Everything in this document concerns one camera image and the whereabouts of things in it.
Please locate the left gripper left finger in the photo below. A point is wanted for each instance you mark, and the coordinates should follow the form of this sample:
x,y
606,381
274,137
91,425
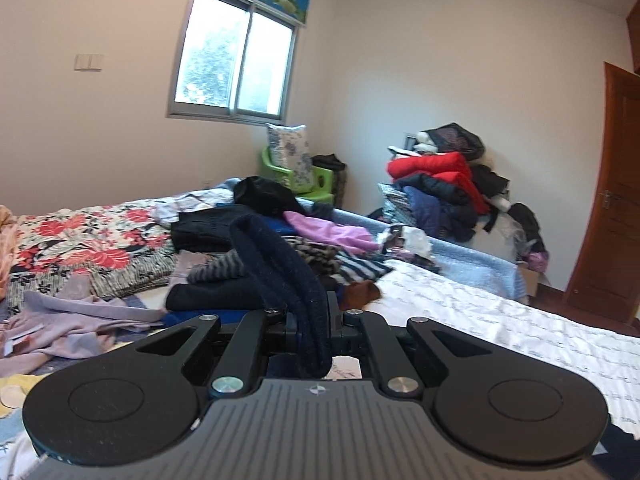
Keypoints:
x,y
239,367

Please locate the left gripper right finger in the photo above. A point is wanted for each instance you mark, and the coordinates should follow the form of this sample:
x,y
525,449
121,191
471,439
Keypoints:
x,y
393,372

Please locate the grey navy knit sweater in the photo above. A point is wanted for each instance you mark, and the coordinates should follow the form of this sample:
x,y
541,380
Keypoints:
x,y
286,282

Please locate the folded dark clothes stack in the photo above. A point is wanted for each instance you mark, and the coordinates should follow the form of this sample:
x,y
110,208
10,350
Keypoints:
x,y
220,282

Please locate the dark clothes heap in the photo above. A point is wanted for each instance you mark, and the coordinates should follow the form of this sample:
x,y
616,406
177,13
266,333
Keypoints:
x,y
510,230

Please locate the white plastic bag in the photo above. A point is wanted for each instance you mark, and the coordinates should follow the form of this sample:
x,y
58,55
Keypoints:
x,y
408,244

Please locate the light blue quilted blanket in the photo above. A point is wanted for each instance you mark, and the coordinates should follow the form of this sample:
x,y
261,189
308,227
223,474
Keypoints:
x,y
458,263

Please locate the pink purple garment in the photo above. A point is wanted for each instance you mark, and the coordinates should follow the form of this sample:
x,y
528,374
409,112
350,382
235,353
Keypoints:
x,y
355,239

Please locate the cardboard box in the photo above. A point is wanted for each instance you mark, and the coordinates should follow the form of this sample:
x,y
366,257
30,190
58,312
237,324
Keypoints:
x,y
530,277

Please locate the floral red bedsheet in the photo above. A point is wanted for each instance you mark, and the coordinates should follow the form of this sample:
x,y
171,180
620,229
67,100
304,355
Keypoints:
x,y
119,248

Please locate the lavender garment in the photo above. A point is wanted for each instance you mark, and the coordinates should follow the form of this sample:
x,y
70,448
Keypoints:
x,y
70,325

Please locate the green plastic chair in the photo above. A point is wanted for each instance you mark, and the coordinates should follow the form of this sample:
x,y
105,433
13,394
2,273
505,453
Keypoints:
x,y
316,185

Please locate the black bag on chair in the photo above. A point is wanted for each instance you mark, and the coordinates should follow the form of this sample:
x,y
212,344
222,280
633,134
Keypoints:
x,y
339,170

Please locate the white script-print quilt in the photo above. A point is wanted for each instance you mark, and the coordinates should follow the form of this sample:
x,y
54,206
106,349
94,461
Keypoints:
x,y
609,360

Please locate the red puffer jacket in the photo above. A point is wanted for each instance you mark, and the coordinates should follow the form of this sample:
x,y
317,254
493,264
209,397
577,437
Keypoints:
x,y
450,167

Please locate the floral white pillow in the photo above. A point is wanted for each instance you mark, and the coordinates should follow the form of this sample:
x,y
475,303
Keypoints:
x,y
289,147

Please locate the brown wooden door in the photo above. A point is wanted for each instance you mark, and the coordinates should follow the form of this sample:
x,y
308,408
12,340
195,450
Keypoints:
x,y
605,280

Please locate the yellow garment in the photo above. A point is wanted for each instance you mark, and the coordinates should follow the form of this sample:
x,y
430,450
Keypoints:
x,y
13,391

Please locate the sliding glass window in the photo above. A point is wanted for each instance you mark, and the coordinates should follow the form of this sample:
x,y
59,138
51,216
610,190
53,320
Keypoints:
x,y
234,63

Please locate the wall light switch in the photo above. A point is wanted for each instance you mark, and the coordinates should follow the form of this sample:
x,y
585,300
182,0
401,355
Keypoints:
x,y
88,62

